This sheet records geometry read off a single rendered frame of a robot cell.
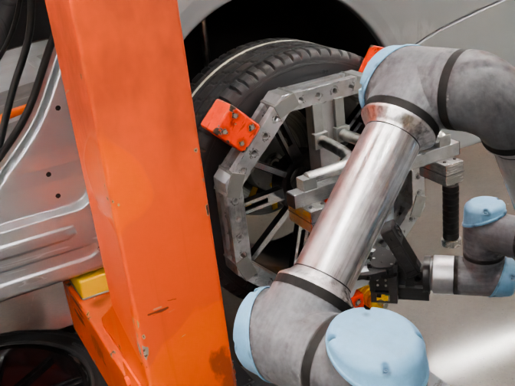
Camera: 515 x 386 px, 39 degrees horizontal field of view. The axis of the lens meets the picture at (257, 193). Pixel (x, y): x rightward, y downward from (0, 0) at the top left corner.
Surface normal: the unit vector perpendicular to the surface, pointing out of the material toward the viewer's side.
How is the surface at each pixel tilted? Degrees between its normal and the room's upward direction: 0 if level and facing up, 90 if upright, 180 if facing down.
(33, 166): 90
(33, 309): 0
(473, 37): 90
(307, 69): 90
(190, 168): 90
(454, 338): 0
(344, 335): 8
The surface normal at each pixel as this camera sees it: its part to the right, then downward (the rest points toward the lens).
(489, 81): -0.06, -0.17
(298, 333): -0.41, -0.62
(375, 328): -0.01, -0.88
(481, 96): -0.23, 0.18
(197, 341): 0.47, 0.30
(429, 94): -0.66, 0.26
